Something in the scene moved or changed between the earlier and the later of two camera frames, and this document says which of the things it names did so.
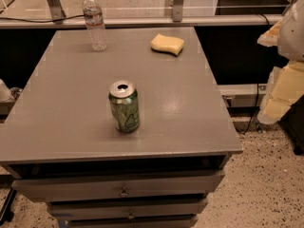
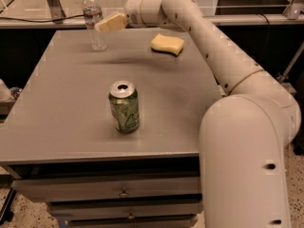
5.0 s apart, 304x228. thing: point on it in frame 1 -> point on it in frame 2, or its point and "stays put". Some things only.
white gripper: (293, 35) -> (133, 11)
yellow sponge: (167, 44) stays put
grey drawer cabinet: (59, 145) stays put
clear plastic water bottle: (95, 23) stays put
